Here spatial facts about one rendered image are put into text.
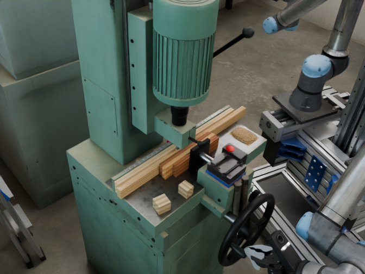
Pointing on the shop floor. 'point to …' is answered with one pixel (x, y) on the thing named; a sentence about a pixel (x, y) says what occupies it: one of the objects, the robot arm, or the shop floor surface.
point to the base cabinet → (150, 250)
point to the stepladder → (17, 224)
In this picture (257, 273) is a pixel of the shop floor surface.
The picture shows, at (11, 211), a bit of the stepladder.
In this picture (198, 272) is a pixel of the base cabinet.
